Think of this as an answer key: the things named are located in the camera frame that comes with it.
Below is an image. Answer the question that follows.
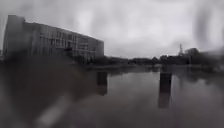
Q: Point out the dark bollard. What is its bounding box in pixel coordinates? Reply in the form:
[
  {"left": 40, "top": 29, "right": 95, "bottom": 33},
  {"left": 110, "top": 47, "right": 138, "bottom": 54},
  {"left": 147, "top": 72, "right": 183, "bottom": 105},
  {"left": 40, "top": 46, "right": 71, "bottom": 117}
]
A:
[
  {"left": 96, "top": 71, "right": 109, "bottom": 96},
  {"left": 157, "top": 71, "right": 173, "bottom": 109}
]

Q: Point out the row of trees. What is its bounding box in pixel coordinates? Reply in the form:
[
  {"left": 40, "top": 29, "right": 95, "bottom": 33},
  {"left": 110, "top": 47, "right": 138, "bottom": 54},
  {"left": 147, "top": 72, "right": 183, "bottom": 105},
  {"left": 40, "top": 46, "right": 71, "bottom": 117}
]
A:
[{"left": 79, "top": 47, "right": 224, "bottom": 68}]

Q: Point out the wet paved plaza ground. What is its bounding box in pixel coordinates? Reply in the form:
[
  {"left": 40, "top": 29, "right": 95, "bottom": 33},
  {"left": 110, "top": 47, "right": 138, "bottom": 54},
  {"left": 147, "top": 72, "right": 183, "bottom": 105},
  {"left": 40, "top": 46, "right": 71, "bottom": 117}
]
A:
[{"left": 0, "top": 68, "right": 224, "bottom": 128}]

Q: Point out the large grey multi-storey building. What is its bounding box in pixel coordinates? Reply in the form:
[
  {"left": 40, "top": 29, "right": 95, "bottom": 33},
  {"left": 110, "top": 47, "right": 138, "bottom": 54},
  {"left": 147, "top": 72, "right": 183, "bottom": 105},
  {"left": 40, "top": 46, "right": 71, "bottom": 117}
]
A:
[{"left": 1, "top": 14, "right": 106, "bottom": 62}]

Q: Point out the distant tower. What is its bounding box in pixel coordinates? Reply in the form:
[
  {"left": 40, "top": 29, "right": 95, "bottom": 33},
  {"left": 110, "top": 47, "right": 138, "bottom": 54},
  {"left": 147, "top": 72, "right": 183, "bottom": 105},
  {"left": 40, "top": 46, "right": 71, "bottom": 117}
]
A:
[{"left": 178, "top": 43, "right": 185, "bottom": 57}]

